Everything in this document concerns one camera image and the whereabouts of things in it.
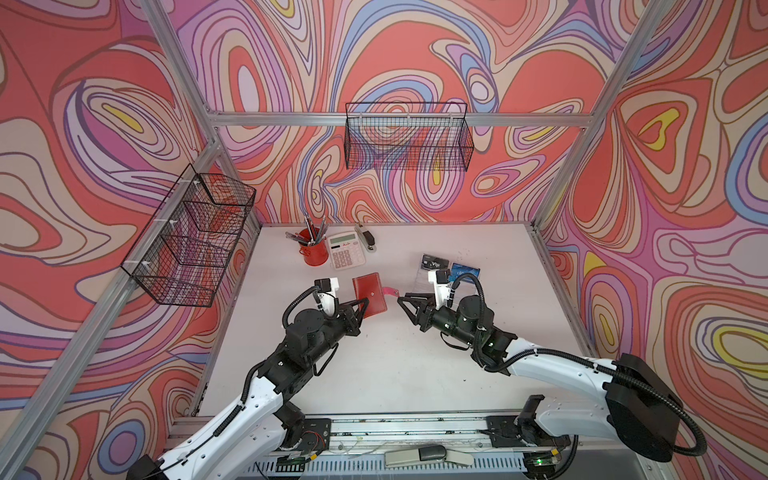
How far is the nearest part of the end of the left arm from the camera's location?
21.9 inches

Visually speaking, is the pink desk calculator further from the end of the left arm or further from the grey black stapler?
the end of the left arm

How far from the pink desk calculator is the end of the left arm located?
1.18ft
